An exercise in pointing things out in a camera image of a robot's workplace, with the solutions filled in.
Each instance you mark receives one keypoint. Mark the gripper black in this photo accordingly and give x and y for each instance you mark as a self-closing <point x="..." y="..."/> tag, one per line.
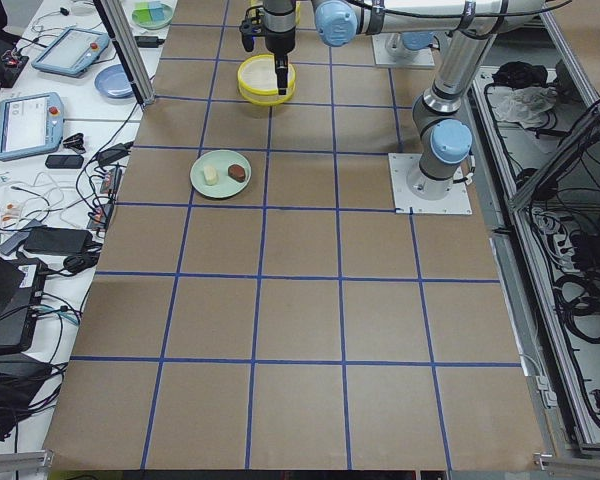
<point x="279" y="43"/>

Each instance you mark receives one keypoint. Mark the yellow bamboo steamer with cloth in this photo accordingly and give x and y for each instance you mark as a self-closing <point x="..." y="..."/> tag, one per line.
<point x="257" y="81"/>

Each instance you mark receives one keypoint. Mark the brown steamed bun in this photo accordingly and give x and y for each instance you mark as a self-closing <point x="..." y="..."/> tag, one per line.
<point x="237" y="172"/>

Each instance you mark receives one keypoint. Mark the white steamed bun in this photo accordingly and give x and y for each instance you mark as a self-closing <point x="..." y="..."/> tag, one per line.
<point x="210" y="175"/>

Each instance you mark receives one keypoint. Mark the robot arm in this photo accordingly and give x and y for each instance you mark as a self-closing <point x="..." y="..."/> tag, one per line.
<point x="445" y="140"/>

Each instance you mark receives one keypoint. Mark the light green plate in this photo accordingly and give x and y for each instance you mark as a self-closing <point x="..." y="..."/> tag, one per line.
<point x="221" y="160"/>

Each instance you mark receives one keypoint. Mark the black power adapter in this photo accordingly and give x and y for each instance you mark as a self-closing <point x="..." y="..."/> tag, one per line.
<point x="146" y="41"/>

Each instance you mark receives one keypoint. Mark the green bowl with sponges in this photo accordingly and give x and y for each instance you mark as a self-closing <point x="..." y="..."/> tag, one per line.
<point x="152" y="15"/>

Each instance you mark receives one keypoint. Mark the blue plate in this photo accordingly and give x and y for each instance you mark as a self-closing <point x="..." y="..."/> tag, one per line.
<point x="112" y="82"/>

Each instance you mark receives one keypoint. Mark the teach pendant far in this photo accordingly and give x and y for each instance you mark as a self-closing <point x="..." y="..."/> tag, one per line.
<point x="72" y="52"/>

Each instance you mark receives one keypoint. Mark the teach pendant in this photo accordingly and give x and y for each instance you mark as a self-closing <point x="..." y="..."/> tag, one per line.
<point x="72" y="52"/>
<point x="30" y="125"/>

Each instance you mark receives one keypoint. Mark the white crumpled cloth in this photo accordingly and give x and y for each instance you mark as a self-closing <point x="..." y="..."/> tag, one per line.
<point x="528" y="107"/>

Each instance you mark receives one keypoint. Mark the teach pendant near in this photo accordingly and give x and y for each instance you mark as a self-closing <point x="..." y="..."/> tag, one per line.
<point x="30" y="125"/>

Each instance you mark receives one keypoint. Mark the black laptop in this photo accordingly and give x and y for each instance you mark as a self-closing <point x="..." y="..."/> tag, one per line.
<point x="21" y="286"/>

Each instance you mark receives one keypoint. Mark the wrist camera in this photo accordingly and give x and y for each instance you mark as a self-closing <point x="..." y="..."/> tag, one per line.
<point x="250" y="28"/>

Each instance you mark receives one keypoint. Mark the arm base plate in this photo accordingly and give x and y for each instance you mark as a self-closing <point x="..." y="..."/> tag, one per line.
<point x="411" y="50"/>
<point x="414" y="193"/>

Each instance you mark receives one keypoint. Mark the aluminium frame post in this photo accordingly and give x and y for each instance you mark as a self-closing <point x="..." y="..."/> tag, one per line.
<point x="116" y="24"/>

